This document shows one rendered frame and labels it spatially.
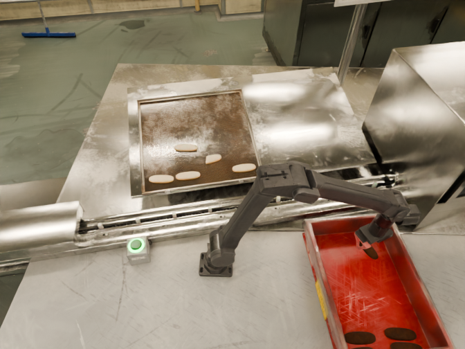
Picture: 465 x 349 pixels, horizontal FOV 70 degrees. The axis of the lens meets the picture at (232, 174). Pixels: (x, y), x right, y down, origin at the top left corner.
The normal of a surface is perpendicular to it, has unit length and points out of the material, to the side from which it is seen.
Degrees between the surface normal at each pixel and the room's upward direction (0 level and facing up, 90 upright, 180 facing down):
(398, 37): 90
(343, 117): 10
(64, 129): 0
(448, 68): 0
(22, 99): 0
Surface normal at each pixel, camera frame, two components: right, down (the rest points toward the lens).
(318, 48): 0.18, 0.75
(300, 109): 0.04, -0.50
